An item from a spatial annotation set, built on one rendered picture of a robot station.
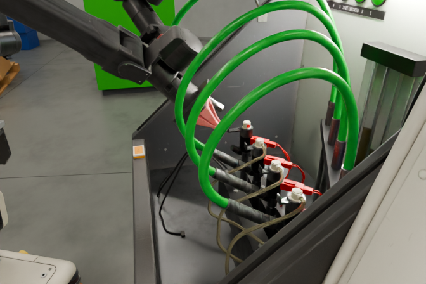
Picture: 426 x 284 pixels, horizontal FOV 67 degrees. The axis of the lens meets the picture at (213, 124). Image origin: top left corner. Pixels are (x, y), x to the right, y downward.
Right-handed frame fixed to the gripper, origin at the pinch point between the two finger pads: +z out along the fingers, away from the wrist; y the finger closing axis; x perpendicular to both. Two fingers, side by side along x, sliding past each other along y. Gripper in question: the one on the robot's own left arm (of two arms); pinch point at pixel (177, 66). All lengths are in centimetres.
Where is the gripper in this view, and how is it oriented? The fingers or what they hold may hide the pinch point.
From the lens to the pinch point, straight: 75.6
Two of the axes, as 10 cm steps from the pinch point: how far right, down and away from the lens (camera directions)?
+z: 5.5, 8.2, -1.4
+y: 4.9, -1.8, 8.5
